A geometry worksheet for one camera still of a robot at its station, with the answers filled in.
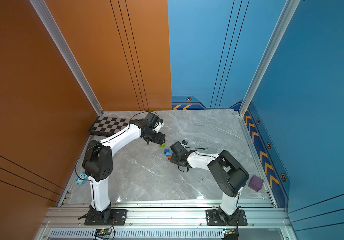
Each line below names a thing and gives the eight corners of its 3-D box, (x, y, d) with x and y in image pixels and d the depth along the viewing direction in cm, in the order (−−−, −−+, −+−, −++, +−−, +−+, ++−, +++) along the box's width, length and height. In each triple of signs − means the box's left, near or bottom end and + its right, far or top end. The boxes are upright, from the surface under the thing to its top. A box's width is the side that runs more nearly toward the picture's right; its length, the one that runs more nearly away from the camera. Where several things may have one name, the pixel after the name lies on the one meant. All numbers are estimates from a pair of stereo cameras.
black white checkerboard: (91, 135, 109) (88, 131, 106) (100, 119, 119) (98, 115, 115) (123, 138, 107) (121, 134, 104) (130, 122, 117) (128, 118, 113)
